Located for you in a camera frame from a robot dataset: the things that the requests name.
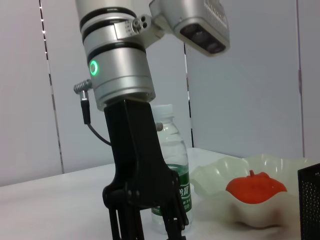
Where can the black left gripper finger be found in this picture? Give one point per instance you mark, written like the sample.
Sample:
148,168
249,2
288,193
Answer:
127,222
177,220

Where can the clear plastic water bottle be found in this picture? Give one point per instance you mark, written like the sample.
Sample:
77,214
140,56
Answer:
175,150

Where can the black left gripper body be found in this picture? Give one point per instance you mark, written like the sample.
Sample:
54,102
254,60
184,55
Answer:
135,155

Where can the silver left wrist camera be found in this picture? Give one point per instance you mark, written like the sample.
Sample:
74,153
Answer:
200,25

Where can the black mesh pen holder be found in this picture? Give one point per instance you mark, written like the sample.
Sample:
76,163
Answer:
310,205

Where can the orange fruit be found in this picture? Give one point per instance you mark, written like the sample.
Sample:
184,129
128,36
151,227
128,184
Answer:
255,190

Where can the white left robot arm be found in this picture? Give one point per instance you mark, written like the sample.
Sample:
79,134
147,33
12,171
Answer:
117,62

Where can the pale green glass fruit plate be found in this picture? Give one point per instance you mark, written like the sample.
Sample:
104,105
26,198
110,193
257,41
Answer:
250,217

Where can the left gripper metal connector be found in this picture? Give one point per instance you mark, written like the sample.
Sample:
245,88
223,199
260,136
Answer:
158,125

